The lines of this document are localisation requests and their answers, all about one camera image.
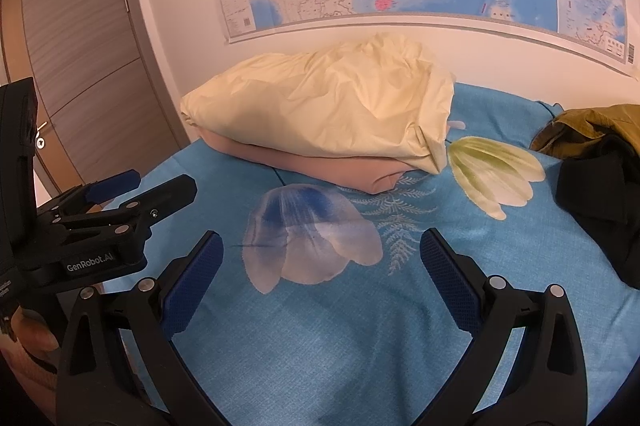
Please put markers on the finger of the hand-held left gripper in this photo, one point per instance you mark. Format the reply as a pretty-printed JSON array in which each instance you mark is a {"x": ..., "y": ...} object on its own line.
[
  {"x": 160, "y": 198},
  {"x": 112, "y": 183}
]

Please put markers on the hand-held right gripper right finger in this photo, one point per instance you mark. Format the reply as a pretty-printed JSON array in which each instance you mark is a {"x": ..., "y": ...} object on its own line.
[{"x": 450, "y": 286}]

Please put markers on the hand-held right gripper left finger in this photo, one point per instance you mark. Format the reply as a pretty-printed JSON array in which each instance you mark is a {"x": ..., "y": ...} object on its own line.
[{"x": 192, "y": 291}]

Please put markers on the cream garment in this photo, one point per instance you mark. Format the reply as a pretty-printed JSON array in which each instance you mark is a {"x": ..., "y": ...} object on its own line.
[{"x": 325, "y": 105}]

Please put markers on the person's left hand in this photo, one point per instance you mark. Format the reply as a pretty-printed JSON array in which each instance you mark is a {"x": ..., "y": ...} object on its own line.
[{"x": 30, "y": 341}]

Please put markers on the blue floral bed sheet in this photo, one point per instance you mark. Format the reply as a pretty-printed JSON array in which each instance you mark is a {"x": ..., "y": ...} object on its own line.
[{"x": 325, "y": 331}]

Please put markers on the pink garment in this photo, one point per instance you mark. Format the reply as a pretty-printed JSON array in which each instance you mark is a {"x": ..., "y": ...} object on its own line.
[{"x": 325, "y": 171}]

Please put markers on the black garment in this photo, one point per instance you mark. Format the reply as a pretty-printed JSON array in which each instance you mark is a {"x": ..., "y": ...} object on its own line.
[{"x": 600, "y": 196}]

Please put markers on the olive garment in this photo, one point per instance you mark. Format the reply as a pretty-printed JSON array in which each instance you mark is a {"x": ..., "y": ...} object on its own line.
[{"x": 585, "y": 125}]

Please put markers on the brown door with grey frame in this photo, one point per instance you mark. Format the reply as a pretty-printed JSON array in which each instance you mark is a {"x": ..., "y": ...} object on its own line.
[{"x": 85, "y": 30}]

